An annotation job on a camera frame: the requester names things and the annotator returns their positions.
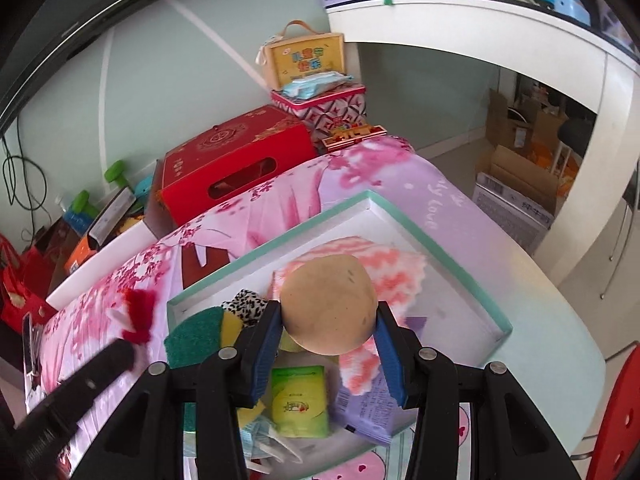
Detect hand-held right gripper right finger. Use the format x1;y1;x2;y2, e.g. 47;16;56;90
372;301;581;480

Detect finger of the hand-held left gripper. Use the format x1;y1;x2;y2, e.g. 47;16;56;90
52;337;137;427

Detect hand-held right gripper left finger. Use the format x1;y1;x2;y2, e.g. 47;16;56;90
72;300;285;480

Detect green tissue pack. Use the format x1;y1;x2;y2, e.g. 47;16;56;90
270;365;331;438

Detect leopard print scrunchie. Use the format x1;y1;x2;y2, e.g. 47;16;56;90
222;289;271;328

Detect purple packet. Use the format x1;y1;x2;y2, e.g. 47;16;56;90
330;350;418;446

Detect teal-edged white shallow box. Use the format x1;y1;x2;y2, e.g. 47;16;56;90
166;190;513;476

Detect green yellow scouring sponge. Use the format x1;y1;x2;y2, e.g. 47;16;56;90
164;306;246;368

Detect blue face mask packet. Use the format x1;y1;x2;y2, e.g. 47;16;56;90
239;417;306;473

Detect tan round sponge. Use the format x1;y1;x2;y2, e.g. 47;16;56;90
279;254;379;356

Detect pink checkered towel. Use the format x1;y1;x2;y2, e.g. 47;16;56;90
270;237;427;396

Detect phone in clip holder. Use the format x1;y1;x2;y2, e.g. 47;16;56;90
20;312;43;391

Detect white bed board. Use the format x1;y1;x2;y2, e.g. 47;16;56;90
45;217;171;311

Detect red gift bag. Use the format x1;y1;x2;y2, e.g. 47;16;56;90
0;232;58;333

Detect orange box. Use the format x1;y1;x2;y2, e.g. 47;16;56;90
65;232;108;273

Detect dark brown box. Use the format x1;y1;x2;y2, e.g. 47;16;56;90
35;217;76;266

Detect pink printed bedsheet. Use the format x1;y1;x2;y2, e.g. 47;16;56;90
37;135;621;480

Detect blue liquid bottle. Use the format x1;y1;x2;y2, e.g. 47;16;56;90
60;195;91;233

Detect black and white box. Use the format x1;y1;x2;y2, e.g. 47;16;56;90
85;187;136;251

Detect white printed carton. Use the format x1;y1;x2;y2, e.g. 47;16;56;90
472;145;568;256

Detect green dumbbell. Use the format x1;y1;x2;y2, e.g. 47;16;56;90
70;160;128;216

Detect red gift box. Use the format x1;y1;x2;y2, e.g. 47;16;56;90
159;106;317;228

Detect small red yellow box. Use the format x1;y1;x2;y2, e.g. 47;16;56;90
321;122;389;154

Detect red stool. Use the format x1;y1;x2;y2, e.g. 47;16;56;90
582;342;640;480

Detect red patterned tin box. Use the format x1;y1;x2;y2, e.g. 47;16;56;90
270;82;368;143

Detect brown cardboard box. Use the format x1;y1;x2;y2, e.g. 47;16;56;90
487;87;568;161

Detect blue wet wipes pack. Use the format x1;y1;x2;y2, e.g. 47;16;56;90
281;71;355;101

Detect white desk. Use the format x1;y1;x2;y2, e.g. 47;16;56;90
325;0;640;286

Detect blue plastic item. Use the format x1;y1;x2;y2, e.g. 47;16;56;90
539;0;595;25

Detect black cables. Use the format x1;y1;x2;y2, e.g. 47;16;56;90
0;135;51;251

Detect tan carry box with handle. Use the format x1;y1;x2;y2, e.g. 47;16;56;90
257;21;347;91

